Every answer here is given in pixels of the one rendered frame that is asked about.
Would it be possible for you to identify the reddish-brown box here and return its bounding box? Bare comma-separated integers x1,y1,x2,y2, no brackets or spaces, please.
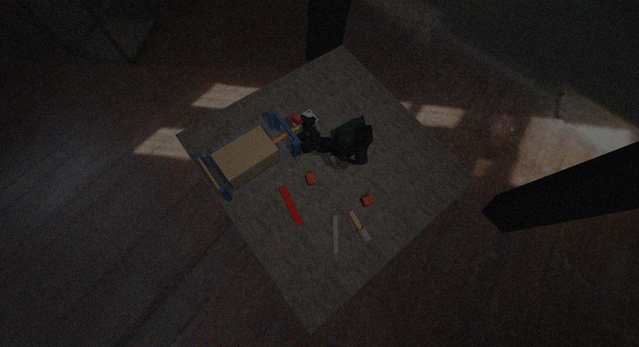
360,195,375,207
306,172,316,186

